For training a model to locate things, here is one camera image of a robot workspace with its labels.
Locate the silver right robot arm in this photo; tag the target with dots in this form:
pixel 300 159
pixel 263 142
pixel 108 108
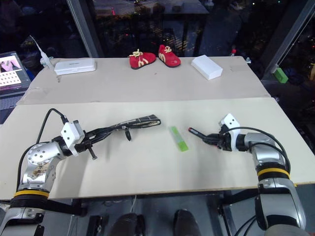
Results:
pixel 263 147

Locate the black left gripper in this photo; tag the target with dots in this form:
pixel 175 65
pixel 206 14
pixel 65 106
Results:
pixel 85 145

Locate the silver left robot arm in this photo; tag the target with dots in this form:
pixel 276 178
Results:
pixel 37 157

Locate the grey metal window post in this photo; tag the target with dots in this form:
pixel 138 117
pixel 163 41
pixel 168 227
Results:
pixel 288 34
pixel 85 27

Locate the green block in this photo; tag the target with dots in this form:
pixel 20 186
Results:
pixel 281 75

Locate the open laptop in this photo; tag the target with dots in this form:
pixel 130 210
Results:
pixel 11 73

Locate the green highlighter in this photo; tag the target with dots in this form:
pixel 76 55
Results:
pixel 179 139

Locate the dark rounded shape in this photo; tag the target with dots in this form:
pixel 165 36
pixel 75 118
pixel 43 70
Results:
pixel 126 225
pixel 185 222

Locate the red baby shoe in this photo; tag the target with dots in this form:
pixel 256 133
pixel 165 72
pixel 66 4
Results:
pixel 168 57
pixel 142 60

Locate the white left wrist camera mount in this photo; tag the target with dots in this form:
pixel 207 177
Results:
pixel 71 134

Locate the flat white case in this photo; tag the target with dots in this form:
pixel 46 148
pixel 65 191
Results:
pixel 75 66

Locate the black table frame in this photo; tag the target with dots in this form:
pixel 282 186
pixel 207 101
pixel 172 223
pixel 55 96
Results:
pixel 64 207

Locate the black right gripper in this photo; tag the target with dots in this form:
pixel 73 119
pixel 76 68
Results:
pixel 222 141

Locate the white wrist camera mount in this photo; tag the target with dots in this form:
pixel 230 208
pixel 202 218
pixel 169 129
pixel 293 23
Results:
pixel 230 121
pixel 71 134

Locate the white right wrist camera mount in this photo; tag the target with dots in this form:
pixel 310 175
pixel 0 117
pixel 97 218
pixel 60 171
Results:
pixel 230 121

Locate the red marker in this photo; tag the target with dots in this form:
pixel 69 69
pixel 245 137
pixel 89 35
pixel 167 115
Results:
pixel 193 130

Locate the small metal clamp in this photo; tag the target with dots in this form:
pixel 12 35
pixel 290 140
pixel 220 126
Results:
pixel 248 59

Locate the white cardboard box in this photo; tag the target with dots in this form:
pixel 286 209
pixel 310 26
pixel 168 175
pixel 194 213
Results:
pixel 206 67

